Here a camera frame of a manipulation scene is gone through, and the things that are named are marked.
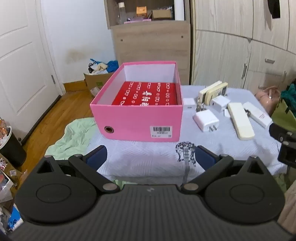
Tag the black door draft strip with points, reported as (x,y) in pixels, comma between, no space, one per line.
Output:
(39,118)

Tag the black necktie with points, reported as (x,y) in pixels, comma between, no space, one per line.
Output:
(274,9)

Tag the cream button remote control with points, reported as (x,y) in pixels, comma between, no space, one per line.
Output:
(218,91)

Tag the clear bottle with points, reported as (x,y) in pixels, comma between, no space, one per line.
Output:
(122,14)

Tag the pink handbag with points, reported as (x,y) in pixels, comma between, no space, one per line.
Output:
(266,97)

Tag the white striped cloth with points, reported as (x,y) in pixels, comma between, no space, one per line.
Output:
(150,153)

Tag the metal pronged plug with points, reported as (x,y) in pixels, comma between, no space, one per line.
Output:
(200,107)

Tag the white door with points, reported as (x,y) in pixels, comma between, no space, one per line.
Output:
(20,69)

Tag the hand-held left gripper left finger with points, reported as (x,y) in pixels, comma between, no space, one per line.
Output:
(97,156)

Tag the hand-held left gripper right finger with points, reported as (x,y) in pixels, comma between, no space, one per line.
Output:
(204,157)

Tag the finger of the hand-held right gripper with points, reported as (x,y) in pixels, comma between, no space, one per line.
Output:
(285,139)

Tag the pile of colourful packets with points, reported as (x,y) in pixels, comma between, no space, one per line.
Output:
(9,185)

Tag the long cream remote control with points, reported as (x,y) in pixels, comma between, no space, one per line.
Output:
(240,121)

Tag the pink cardboard box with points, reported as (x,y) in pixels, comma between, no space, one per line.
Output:
(129,122)

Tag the flat pink book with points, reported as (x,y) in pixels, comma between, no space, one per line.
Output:
(137,21)

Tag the small brown cardboard box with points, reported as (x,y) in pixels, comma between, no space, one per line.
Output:
(161,14)

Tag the wooden shelf cabinet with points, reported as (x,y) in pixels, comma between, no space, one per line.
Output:
(150,44)

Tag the green bag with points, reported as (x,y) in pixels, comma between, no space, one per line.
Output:
(283,111)

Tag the white paper roll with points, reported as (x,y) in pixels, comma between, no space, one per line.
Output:
(179,10)

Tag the small orange box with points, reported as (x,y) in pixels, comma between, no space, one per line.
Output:
(141,11)

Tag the blue plastic bag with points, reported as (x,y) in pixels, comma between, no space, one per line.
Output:
(113,65)

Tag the large white pronged charger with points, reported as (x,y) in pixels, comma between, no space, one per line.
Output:
(205,120)

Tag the slim white box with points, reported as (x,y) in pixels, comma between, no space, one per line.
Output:
(257,114)

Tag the white charger block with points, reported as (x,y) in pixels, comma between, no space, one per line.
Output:
(220,103)

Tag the teal cloth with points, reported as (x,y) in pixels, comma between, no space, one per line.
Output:
(290,92)

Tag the pale green cloth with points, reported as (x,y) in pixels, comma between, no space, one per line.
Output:
(74,134)

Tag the small white cube charger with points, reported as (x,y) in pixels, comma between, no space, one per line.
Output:
(189,104)

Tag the black bin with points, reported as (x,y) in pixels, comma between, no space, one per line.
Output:
(13,150)

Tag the red printed box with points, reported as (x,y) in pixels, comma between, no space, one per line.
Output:
(143,92)

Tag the light wood wardrobe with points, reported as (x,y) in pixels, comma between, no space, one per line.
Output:
(219,46)

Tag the white remote with pink label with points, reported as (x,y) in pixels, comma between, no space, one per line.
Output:
(208,90)

